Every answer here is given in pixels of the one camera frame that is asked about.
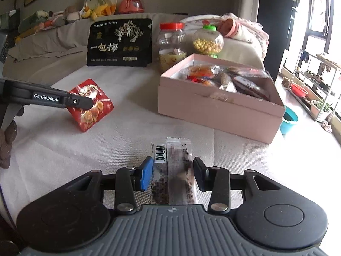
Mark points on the green-lid jar of yellow balls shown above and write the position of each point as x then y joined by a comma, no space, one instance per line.
207,45

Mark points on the pink cardboard box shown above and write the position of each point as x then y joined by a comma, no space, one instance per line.
213,114

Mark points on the potted flower plant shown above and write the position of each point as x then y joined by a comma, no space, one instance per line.
318,109

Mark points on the metal shelf rack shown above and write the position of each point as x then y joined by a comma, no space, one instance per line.
327,64

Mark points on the orange cake packet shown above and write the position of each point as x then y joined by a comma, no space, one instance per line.
199,72

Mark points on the snack packets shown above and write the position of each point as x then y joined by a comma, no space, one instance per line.
250,88

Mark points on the pair of slippers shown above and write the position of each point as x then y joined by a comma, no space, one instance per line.
327,126

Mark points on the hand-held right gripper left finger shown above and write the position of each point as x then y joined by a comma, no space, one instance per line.
146,173

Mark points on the small red snack packet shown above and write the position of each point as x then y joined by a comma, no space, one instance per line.
101,109

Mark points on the large black snack bag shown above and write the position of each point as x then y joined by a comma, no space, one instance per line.
120,48

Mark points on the teal plastic bucket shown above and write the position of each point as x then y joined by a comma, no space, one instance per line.
287,125

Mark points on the grey plush toy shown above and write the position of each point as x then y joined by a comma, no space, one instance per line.
72,14

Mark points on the yellow plush toy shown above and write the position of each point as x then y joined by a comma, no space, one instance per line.
100,10

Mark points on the person's left hand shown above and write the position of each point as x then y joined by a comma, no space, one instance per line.
6,149

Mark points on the red plastic basin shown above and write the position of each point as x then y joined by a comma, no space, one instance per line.
299,90

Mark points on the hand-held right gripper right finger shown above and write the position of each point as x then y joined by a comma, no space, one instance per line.
198,173

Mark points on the dark flat object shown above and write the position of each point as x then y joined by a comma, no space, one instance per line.
10,18

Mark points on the red-lid clear plastic jar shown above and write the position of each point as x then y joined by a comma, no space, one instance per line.
171,58

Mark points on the dark snack packet white label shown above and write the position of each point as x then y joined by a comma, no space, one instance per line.
178,160

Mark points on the orange toy helmet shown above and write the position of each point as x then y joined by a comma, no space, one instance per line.
132,5

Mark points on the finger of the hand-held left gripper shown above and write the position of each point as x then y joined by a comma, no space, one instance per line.
80,101

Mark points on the rolled pink cloth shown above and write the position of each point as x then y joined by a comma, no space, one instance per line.
230,28

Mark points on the pink and white plush toy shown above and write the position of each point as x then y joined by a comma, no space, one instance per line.
53,21

